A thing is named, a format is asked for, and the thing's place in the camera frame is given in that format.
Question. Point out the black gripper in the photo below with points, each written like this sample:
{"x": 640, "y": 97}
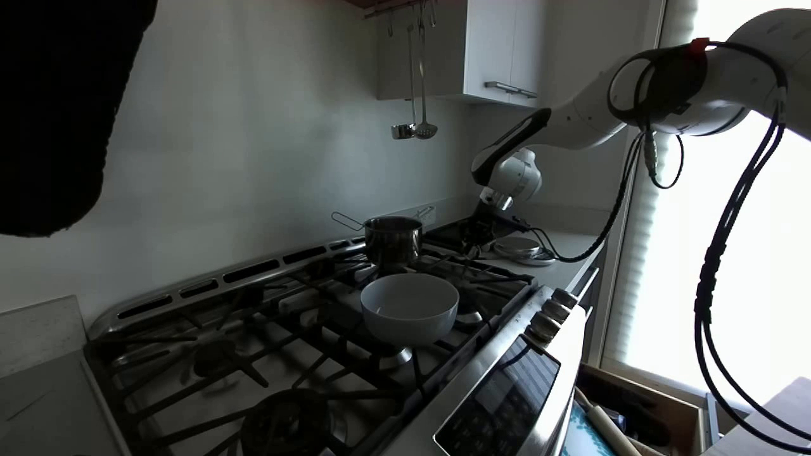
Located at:
{"x": 501, "y": 218}

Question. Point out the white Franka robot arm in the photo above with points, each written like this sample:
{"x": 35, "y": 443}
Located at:
{"x": 590, "y": 111}

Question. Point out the silver stove knob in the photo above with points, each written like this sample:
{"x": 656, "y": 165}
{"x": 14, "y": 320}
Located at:
{"x": 553, "y": 310}
{"x": 539, "y": 330}
{"x": 562, "y": 298}

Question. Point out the stainless steel gas stove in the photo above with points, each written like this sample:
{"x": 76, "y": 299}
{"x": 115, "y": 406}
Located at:
{"x": 338, "y": 370}

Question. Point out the small dark saucepan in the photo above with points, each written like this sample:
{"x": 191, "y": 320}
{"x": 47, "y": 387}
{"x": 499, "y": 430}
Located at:
{"x": 392, "y": 245}

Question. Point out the hanging metal ladle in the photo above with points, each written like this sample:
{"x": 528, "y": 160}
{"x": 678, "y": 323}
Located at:
{"x": 404, "y": 131}
{"x": 427, "y": 131}

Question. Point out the white bowl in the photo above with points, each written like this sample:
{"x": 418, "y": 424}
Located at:
{"x": 409, "y": 307}

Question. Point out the white window blind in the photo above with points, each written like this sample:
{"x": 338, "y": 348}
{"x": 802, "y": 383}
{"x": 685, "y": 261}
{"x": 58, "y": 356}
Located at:
{"x": 637, "y": 269}

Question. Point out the blue and white packet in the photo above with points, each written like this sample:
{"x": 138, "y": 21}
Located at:
{"x": 584, "y": 434}

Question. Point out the wooden rolling pin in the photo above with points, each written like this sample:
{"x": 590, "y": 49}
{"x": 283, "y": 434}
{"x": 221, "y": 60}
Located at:
{"x": 610, "y": 432}

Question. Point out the dark blurry object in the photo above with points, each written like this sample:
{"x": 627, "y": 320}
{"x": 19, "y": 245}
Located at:
{"x": 58, "y": 103}

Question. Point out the white wall cabinet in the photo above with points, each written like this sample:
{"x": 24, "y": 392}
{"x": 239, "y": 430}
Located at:
{"x": 496, "y": 42}

